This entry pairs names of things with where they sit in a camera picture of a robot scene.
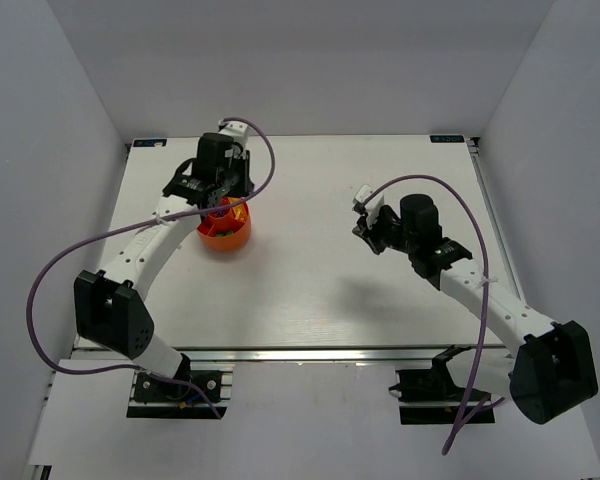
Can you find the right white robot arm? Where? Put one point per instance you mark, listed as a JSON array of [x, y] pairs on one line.
[[548, 367]]

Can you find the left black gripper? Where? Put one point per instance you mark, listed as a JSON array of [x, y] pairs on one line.
[[220, 195]]

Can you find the aluminium table front rail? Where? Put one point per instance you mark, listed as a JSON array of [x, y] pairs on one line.
[[314, 354]]

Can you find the green lego brick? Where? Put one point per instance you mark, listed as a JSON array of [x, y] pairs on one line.
[[223, 234]]

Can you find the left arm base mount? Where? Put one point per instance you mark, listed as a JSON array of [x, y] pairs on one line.
[[153, 399]]

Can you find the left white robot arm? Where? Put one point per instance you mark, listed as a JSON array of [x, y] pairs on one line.
[[110, 304]]

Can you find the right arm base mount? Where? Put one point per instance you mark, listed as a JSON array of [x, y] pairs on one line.
[[429, 396]]

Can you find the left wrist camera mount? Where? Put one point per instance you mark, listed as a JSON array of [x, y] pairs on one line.
[[237, 130]]

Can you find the left blue corner label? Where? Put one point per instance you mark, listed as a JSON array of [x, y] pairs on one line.
[[149, 143]]

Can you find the long yellow lego plate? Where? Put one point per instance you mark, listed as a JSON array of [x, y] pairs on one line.
[[241, 212]]

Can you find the right blue corner label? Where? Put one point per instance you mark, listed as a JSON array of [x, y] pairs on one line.
[[443, 139]]

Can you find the blue corner label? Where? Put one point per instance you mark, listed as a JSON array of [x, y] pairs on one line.
[[443, 139], [149, 143]]

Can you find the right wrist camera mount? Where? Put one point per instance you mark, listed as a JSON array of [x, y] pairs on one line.
[[367, 203]]

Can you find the orange round divided container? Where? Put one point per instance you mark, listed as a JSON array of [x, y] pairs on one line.
[[210, 226]]

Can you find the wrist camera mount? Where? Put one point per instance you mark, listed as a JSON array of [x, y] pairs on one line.
[[367, 203], [237, 130]]

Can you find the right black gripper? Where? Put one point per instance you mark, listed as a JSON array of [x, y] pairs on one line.
[[375, 232]]

